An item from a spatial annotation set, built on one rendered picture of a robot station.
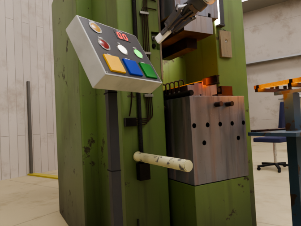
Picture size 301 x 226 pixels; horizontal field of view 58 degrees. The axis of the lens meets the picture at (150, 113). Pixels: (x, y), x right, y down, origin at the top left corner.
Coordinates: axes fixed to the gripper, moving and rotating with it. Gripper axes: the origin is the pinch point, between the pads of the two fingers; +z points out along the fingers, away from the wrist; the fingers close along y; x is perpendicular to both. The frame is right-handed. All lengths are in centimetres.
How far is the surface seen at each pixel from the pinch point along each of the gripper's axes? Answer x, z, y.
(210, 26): 16, -7, 52
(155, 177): -42, 56, 29
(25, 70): 257, 315, 165
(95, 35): 6.2, 14.3, -21.8
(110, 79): -12.9, 16.1, -22.7
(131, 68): -8.6, 13.3, -11.5
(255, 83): 230, 170, 1111
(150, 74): -9.6, 13.2, -0.2
